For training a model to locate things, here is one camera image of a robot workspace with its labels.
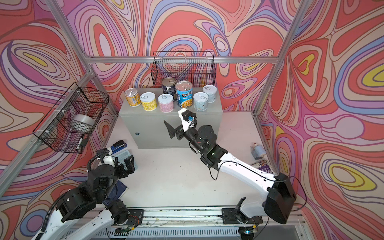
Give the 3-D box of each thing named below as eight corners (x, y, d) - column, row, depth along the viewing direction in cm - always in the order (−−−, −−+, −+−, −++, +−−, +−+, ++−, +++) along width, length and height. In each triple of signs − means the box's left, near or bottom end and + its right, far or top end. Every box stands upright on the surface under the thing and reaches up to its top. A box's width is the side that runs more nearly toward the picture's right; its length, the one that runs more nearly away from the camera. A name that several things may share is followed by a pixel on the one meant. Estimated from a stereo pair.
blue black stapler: (113, 154, 99) (109, 149, 94) (111, 150, 101) (107, 146, 96) (128, 146, 103) (125, 141, 98) (126, 142, 105) (123, 138, 100)
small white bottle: (252, 160, 96) (257, 154, 89) (249, 149, 101) (253, 142, 94) (261, 160, 96) (266, 154, 89) (257, 149, 101) (262, 142, 94)
